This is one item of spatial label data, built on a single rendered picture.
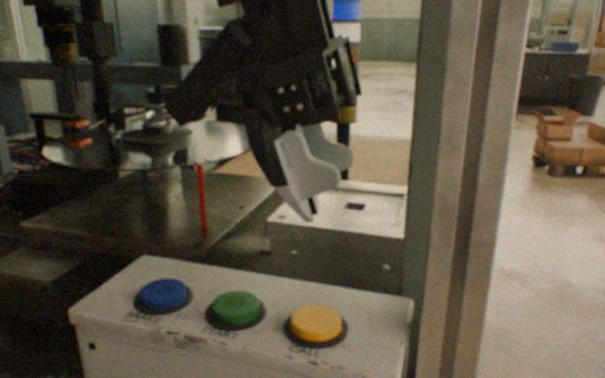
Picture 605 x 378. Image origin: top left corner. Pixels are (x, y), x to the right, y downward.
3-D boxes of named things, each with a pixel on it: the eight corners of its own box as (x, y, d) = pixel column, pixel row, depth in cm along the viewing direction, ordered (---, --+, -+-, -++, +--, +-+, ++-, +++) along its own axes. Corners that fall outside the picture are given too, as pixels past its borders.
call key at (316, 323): (346, 329, 40) (346, 308, 40) (334, 359, 37) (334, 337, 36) (300, 320, 41) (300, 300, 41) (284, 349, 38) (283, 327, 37)
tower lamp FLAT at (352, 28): (362, 41, 79) (363, 22, 78) (356, 42, 75) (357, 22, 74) (335, 41, 80) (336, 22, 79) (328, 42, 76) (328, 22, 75)
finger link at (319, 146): (360, 211, 44) (334, 117, 41) (302, 215, 47) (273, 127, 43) (368, 194, 47) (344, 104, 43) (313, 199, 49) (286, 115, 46)
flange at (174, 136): (188, 129, 84) (187, 115, 83) (198, 144, 74) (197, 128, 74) (120, 134, 81) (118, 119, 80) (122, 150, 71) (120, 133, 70)
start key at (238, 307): (267, 314, 42) (266, 294, 42) (248, 341, 39) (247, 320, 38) (225, 306, 43) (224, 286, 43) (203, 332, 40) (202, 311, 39)
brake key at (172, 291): (196, 300, 44) (194, 281, 44) (172, 325, 41) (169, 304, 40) (158, 293, 45) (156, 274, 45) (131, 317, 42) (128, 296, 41)
